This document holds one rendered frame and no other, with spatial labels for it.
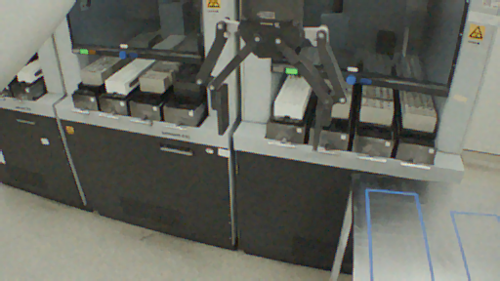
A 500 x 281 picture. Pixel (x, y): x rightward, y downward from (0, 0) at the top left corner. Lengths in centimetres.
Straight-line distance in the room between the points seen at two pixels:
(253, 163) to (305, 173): 20
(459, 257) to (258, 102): 86
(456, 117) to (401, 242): 59
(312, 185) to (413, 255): 63
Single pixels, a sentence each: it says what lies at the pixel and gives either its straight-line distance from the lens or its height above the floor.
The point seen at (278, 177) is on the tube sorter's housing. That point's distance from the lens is 145.
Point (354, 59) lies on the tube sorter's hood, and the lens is 126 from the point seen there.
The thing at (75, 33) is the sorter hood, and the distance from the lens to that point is 167.
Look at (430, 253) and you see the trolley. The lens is 94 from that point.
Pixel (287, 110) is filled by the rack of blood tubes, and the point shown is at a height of 84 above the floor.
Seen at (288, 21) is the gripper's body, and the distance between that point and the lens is 45.
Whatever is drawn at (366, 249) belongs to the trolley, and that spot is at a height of 82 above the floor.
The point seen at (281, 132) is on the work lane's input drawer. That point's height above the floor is 77.
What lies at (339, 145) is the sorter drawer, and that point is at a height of 76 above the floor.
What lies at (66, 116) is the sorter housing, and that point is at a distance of 181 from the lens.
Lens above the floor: 149
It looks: 33 degrees down
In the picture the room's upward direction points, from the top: straight up
